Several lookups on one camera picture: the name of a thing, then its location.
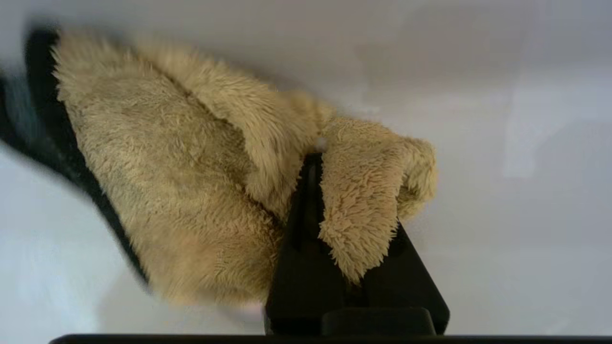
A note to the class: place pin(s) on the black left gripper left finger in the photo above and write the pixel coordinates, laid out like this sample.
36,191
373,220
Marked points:
306,286

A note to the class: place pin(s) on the yellow cloth black edge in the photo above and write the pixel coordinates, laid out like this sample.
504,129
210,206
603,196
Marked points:
181,191

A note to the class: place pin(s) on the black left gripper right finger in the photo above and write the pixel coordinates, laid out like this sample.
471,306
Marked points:
406,296

